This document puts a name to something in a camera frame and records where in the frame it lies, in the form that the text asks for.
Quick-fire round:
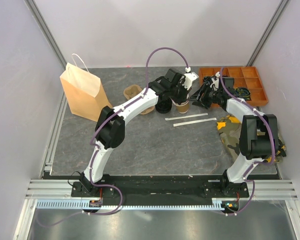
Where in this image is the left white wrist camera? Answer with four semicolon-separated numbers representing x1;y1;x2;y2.
182;67;199;91

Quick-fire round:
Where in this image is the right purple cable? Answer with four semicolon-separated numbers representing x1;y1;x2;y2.
219;66;277;217

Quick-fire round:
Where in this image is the purple cable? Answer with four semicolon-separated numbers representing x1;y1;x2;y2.
34;47;191;227
219;66;277;217

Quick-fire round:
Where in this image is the rolled blue yellow sock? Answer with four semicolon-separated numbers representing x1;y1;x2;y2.
235;87;251;101

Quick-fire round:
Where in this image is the cardboard cup carrier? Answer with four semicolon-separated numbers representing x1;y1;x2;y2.
123;84;155;115

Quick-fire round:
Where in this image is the wrapped straw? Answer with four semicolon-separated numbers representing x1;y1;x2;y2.
173;117;217;127
165;113;208;121

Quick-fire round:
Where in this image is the brown paper bag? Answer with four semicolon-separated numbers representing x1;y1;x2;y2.
60;62;113;122

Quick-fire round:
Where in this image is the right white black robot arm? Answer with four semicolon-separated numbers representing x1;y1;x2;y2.
190;76;279;197

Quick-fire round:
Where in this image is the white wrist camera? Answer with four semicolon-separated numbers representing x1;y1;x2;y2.
182;67;199;91
208;71;220;91

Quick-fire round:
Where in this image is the upper wrapped straw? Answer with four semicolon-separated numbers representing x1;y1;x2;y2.
165;113;208;121

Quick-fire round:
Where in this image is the stack of black lids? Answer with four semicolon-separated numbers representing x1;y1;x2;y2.
155;98;173;114

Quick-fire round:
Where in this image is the stack of paper cups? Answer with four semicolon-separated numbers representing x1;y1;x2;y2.
172;100;190;114

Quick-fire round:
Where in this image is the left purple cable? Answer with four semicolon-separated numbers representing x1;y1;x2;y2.
34;47;191;227

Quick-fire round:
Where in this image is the camouflage cloth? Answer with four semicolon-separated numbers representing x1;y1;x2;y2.
216;115;287;163

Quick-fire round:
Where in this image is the rolled sock top left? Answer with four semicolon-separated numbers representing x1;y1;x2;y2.
202;76;214;86

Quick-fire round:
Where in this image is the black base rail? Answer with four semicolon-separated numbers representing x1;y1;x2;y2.
71;174;250;205

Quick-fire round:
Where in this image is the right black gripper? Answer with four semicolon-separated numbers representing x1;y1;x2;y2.
187;82;222;110

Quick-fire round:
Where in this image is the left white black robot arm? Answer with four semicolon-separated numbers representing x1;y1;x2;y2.
79;67;198;197

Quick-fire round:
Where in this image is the lower wrapped straw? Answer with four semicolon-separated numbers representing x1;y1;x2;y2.
173;117;217;127

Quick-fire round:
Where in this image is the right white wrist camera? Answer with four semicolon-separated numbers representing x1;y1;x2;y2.
208;71;220;91

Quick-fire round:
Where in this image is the orange compartment tray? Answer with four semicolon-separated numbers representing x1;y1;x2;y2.
198;66;269;108

